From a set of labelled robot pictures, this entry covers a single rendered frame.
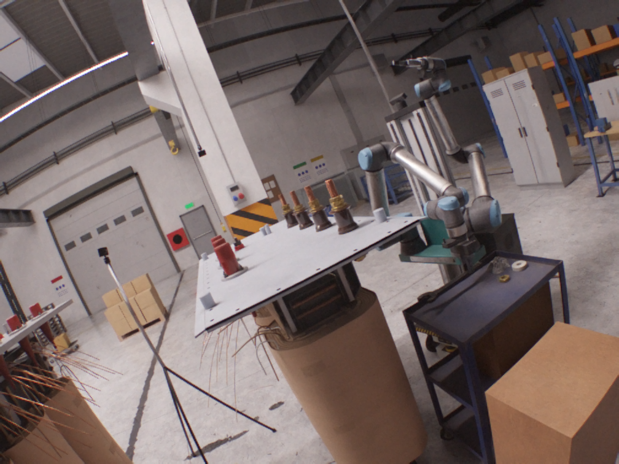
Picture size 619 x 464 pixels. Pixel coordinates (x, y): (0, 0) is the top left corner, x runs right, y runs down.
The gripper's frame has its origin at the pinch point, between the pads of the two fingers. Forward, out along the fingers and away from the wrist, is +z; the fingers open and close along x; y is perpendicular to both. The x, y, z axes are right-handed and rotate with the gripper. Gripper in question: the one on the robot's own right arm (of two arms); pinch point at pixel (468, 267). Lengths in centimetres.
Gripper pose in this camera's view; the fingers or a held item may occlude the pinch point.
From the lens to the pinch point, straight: 164.0
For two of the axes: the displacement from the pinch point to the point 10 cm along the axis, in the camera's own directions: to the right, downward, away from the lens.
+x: -2.6, -0.6, 9.6
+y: 8.9, -4.1, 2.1
